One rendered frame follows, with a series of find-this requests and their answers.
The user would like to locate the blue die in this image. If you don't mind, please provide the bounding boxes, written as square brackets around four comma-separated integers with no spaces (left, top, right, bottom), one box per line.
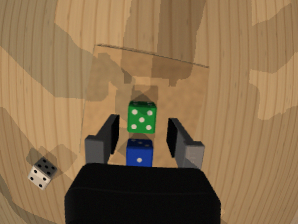
[126,138,154,167]

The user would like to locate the white die with black pips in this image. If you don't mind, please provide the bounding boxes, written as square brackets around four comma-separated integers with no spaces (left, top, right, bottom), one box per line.
[28,157,58,190]

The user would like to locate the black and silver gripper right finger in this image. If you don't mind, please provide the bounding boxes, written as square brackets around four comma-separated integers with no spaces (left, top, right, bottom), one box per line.
[166,118,205,170]

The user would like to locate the green die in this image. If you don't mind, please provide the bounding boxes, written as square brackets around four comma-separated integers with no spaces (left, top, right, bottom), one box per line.
[127,101,157,134]

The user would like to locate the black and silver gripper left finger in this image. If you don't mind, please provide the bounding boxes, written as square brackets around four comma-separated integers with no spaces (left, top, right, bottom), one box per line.
[84,114,120,164]

